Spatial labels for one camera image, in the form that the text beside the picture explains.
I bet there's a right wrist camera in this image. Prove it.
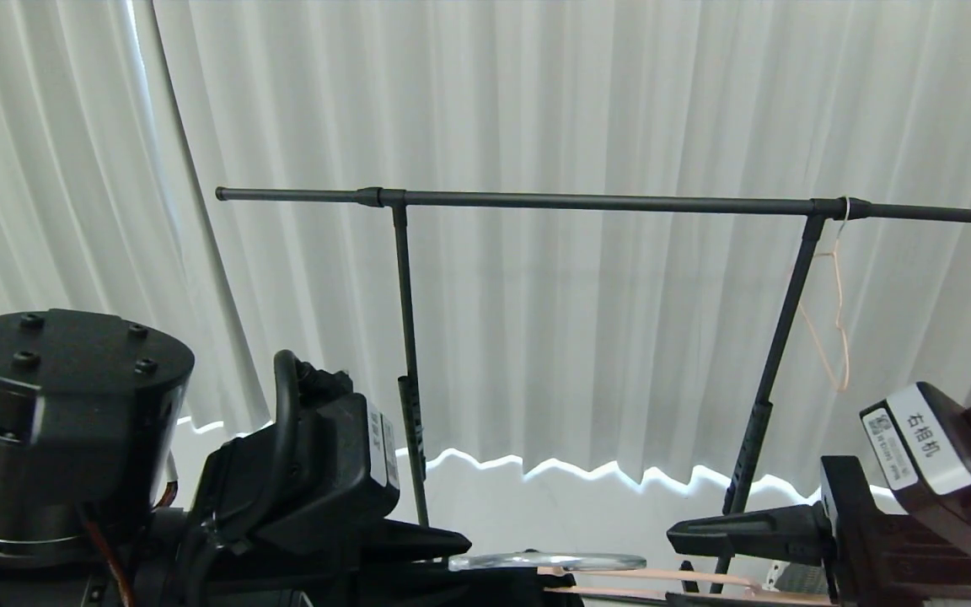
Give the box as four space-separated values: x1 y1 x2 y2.
861 381 971 561

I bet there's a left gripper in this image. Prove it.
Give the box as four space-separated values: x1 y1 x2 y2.
140 518 472 607

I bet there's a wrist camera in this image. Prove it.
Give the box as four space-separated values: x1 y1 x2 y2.
195 371 402 553
861 381 971 561

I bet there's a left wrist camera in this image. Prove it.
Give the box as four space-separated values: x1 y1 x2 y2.
195 371 402 553

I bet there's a white laundry basket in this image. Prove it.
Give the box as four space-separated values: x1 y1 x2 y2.
762 561 825 595

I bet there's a white curtain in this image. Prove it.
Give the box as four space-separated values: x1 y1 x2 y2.
0 0 971 507

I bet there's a black clothes rack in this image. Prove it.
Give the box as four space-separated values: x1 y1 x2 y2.
216 185 971 595

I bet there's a pink clothes hanger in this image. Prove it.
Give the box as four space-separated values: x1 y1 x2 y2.
797 198 853 395
448 551 840 606

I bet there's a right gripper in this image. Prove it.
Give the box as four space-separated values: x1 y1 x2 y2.
667 455 971 607

